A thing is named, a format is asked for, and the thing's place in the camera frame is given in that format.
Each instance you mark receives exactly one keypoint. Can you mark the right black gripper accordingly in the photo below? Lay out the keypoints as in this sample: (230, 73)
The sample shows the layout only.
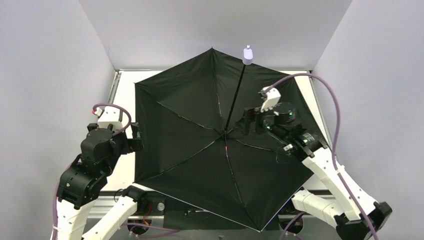
(248, 120)

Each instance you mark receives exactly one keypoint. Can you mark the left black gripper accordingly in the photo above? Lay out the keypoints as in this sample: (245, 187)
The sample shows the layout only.
(136, 143)

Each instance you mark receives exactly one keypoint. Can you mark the black and lavender folding umbrella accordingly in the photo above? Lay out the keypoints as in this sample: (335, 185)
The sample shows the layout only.
(193, 150)

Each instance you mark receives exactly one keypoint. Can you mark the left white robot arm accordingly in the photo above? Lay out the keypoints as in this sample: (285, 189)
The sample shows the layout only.
(81, 183)

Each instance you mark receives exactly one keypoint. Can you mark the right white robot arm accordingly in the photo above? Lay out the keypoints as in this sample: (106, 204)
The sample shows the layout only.
(354, 214)

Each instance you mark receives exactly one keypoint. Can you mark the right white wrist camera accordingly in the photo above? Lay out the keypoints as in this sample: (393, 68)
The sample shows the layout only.
(270, 96)

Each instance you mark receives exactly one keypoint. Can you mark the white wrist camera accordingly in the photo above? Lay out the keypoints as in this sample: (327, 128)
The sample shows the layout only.
(109, 116)
(270, 96)

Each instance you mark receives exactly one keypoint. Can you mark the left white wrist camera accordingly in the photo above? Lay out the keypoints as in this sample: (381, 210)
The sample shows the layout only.
(109, 116)

